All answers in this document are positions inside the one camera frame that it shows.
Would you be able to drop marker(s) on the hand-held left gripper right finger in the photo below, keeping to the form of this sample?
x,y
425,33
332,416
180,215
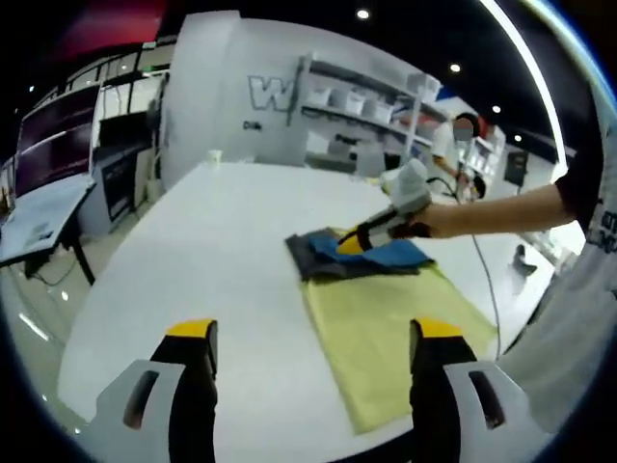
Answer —
x,y
434,395

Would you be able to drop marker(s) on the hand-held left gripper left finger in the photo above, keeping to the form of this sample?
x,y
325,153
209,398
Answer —
x,y
193,395

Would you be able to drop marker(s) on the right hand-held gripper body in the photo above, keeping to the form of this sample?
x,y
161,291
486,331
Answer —
x,y
410,188

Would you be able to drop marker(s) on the yellow blue grey garment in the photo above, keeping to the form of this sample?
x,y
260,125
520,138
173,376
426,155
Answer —
x,y
385,328

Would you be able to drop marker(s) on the person's right hand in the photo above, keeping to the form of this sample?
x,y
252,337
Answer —
x,y
426,226

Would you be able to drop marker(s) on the white storage shelf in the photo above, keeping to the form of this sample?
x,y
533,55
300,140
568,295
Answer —
x,y
414,120

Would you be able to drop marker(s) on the dark grey object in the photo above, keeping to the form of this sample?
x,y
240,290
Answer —
x,y
523,263

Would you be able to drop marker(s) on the ceiling light strip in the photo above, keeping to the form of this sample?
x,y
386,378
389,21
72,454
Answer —
x,y
540,82

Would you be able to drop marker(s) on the white cup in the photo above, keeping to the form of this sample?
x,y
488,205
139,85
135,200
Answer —
x,y
215,157

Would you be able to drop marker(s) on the group of ceiling spotlights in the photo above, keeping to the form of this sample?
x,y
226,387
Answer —
x,y
363,13

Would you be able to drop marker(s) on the dark cabinet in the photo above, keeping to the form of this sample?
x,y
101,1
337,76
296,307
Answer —
x,y
119,185

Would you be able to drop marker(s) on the grey desk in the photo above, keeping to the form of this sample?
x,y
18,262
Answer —
x,y
43,207

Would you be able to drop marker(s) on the black monitor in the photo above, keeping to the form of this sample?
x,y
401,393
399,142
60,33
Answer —
x,y
53,140

